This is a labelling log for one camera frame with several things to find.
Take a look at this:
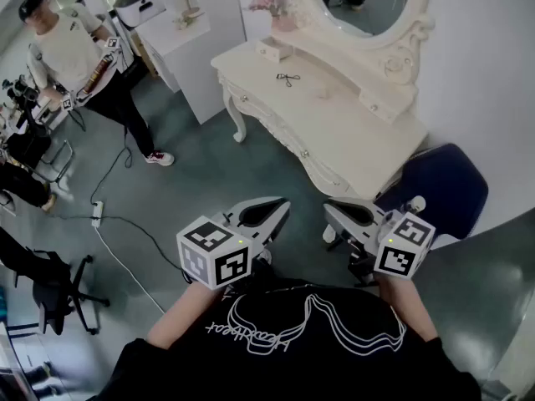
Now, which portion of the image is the white floor cable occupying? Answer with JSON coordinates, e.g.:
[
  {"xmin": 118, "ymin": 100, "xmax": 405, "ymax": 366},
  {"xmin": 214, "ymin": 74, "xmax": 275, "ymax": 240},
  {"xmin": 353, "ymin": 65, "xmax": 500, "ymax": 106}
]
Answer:
[{"xmin": 94, "ymin": 226, "xmax": 167, "ymax": 315}]

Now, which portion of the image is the pink flower bouquet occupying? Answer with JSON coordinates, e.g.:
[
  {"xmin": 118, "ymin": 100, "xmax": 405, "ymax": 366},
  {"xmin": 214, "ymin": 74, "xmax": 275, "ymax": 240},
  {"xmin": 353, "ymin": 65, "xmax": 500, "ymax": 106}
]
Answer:
[{"xmin": 248, "ymin": 0, "xmax": 293, "ymax": 18}]

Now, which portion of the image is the dark blue chair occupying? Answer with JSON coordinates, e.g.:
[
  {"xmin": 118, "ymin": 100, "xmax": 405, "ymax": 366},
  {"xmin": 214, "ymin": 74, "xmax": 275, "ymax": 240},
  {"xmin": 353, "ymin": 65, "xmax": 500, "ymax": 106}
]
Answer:
[{"xmin": 374, "ymin": 142, "xmax": 489, "ymax": 250}]

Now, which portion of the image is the white cabinet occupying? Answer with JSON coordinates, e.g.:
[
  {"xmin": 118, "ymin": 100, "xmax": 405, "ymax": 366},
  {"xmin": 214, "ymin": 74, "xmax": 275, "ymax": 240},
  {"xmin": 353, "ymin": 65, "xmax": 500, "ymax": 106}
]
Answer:
[{"xmin": 135, "ymin": 0, "xmax": 247, "ymax": 125}]

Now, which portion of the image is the cream vanity dressing table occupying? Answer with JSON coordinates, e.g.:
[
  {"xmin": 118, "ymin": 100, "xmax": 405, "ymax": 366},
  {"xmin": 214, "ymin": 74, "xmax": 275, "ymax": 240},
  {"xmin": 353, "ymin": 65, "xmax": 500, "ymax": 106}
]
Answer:
[{"xmin": 210, "ymin": 27, "xmax": 431, "ymax": 202}]

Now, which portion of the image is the brown patterned bottle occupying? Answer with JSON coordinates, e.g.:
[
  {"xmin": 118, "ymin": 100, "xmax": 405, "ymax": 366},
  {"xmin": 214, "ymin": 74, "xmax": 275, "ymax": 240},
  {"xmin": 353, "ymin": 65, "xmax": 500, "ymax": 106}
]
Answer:
[{"xmin": 83, "ymin": 54, "xmax": 116, "ymax": 95}]

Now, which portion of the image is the black floor cable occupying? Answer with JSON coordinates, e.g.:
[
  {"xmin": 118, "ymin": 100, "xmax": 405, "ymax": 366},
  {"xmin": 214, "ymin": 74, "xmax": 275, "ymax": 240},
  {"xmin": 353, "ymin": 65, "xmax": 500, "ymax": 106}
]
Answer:
[
  {"xmin": 45, "ymin": 213, "xmax": 189, "ymax": 282},
  {"xmin": 89, "ymin": 125, "xmax": 134, "ymax": 206}
]

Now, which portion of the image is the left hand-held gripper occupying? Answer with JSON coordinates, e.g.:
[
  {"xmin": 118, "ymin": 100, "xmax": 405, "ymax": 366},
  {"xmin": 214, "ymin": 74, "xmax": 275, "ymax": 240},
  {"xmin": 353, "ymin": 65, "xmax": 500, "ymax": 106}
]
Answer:
[{"xmin": 176, "ymin": 196, "xmax": 293, "ymax": 291}]

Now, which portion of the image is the person's right forearm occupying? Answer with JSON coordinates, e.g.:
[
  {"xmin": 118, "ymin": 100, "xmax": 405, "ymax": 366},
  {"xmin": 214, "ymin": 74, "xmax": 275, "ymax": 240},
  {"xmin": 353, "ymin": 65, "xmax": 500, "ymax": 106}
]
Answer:
[{"xmin": 378, "ymin": 276, "xmax": 440, "ymax": 343}]

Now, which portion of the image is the closed white small drawer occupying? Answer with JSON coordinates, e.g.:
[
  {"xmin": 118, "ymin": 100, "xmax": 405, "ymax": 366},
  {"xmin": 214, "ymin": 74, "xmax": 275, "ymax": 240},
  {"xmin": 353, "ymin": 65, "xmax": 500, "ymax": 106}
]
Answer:
[{"xmin": 358, "ymin": 86, "xmax": 415, "ymax": 124}]

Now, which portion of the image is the black office chair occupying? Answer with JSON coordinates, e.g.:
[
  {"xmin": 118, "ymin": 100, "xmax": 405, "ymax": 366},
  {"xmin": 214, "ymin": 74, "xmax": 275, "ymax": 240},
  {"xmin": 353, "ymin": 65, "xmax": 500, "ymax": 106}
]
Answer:
[{"xmin": 0, "ymin": 227, "xmax": 111, "ymax": 337}]

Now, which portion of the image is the small flower decoration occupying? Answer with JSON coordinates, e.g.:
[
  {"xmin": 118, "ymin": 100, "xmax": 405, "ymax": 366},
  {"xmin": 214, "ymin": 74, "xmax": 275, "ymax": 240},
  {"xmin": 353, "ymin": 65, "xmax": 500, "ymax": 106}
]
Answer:
[{"xmin": 173, "ymin": 0, "xmax": 208, "ymax": 31}]

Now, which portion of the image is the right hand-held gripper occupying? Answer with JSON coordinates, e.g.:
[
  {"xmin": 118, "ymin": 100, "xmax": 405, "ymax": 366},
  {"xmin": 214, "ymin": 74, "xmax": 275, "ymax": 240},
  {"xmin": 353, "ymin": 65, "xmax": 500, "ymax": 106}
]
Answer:
[{"xmin": 324, "ymin": 197, "xmax": 436, "ymax": 286}]

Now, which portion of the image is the person's left forearm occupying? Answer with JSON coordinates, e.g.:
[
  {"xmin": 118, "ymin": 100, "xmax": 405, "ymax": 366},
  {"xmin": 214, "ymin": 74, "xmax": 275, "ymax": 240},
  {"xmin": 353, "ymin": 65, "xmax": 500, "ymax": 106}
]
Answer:
[{"xmin": 145, "ymin": 282, "xmax": 219, "ymax": 350}]

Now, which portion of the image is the person's black printed t-shirt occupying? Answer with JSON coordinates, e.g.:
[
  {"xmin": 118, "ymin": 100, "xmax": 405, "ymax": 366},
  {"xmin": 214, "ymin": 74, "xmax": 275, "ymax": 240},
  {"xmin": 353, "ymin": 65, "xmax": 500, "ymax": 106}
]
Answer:
[{"xmin": 85, "ymin": 261, "xmax": 484, "ymax": 401}]

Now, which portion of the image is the white box-shaped appliance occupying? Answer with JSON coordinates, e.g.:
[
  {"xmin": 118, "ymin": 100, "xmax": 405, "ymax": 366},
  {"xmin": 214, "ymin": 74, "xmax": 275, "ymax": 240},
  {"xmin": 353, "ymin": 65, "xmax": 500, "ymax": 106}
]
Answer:
[{"xmin": 113, "ymin": 0, "xmax": 168, "ymax": 28}]

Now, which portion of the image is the metal frame chair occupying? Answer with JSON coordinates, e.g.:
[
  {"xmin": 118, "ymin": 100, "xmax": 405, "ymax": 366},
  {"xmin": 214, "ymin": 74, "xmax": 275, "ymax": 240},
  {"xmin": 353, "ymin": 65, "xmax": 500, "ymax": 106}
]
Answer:
[{"xmin": 6, "ymin": 110, "xmax": 74, "ymax": 183}]

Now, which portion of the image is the white small drawer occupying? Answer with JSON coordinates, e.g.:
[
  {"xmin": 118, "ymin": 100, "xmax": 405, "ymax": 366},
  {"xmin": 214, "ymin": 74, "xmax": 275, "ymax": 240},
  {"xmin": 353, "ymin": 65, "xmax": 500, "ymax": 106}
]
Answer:
[
  {"xmin": 358, "ymin": 86, "xmax": 415, "ymax": 124},
  {"xmin": 255, "ymin": 38, "xmax": 293, "ymax": 64}
]

